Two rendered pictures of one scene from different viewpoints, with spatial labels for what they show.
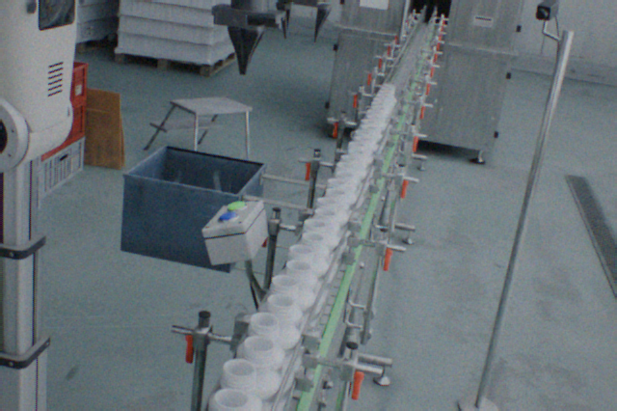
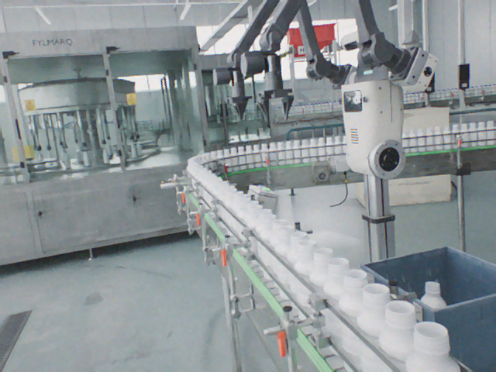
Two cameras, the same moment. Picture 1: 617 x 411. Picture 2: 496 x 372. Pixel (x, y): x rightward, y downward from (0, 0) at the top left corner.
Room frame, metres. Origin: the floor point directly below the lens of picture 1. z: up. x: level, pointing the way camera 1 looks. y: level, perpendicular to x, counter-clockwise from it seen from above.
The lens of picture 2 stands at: (2.86, -0.57, 1.45)
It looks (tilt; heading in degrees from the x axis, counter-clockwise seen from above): 9 degrees down; 156
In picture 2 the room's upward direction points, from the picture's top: 6 degrees counter-clockwise
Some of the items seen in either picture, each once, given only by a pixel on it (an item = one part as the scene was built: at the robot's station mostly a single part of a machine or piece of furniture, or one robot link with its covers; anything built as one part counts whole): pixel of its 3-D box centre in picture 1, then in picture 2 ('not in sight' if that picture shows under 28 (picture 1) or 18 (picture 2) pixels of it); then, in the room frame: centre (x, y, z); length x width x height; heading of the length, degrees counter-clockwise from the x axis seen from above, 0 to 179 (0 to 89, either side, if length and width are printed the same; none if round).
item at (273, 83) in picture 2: not in sight; (273, 84); (1.66, 0.06, 1.51); 0.10 x 0.07 x 0.07; 81
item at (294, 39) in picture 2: not in sight; (315, 101); (-4.19, 4.02, 1.40); 0.92 x 0.72 x 2.80; 64
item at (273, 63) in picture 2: not in sight; (270, 64); (1.66, 0.05, 1.57); 0.07 x 0.06 x 0.07; 85
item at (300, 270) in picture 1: (291, 315); (209, 191); (1.05, 0.00, 1.08); 0.06 x 0.06 x 0.17
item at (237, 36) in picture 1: (253, 44); (237, 109); (1.21, 0.11, 1.44); 0.07 x 0.07 x 0.09; 86
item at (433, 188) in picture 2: not in sight; (397, 156); (-1.37, 3.42, 0.59); 1.10 x 0.62 x 1.18; 64
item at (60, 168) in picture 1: (31, 161); not in sight; (4.31, 1.61, 0.11); 0.61 x 0.41 x 0.22; 175
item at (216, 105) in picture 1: (199, 129); not in sight; (5.12, 0.77, 0.21); 0.61 x 0.47 x 0.41; 45
